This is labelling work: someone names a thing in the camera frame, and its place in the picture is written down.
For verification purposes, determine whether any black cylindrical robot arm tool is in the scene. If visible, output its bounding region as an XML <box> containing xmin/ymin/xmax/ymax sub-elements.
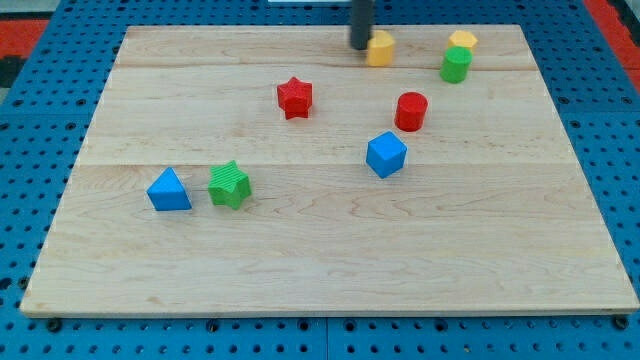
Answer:
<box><xmin>349</xmin><ymin>0</ymin><xmax>375</xmax><ymax>50</ymax></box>

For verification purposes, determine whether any red star block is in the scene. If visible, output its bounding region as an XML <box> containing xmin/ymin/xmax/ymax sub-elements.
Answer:
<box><xmin>276</xmin><ymin>77</ymin><xmax>313</xmax><ymax>120</ymax></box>

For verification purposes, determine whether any green star block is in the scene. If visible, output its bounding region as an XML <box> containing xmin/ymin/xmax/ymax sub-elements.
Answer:
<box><xmin>207</xmin><ymin>160</ymin><xmax>252</xmax><ymax>210</ymax></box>

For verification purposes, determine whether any blue cube block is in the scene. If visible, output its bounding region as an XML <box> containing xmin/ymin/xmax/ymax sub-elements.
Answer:
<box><xmin>366</xmin><ymin>131</ymin><xmax>408</xmax><ymax>178</ymax></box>

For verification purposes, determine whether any light wooden board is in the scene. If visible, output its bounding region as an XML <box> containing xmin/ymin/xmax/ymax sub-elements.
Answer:
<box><xmin>20</xmin><ymin>25</ymin><xmax>639</xmax><ymax>318</ymax></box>

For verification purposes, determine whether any red cylinder block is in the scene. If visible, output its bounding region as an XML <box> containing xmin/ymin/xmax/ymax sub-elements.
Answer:
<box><xmin>394</xmin><ymin>92</ymin><xmax>428</xmax><ymax>132</ymax></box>

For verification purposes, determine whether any yellow rounded block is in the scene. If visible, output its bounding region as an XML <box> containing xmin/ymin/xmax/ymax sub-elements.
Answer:
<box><xmin>366</xmin><ymin>30</ymin><xmax>396</xmax><ymax>67</ymax></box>

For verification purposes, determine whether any blue triangular prism block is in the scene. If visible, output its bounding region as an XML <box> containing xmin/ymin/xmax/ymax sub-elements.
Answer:
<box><xmin>146</xmin><ymin>167</ymin><xmax>192</xmax><ymax>211</ymax></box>

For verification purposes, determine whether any green cylinder block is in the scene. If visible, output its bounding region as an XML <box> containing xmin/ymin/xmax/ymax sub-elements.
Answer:
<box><xmin>440</xmin><ymin>46</ymin><xmax>473</xmax><ymax>83</ymax></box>

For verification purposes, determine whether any yellow hexagon block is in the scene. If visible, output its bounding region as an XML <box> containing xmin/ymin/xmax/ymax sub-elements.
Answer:
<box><xmin>447</xmin><ymin>30</ymin><xmax>478</xmax><ymax>53</ymax></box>

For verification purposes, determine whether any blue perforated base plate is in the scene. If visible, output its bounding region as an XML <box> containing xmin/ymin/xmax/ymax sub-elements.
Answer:
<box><xmin>1</xmin><ymin>1</ymin><xmax>639</xmax><ymax>359</ymax></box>

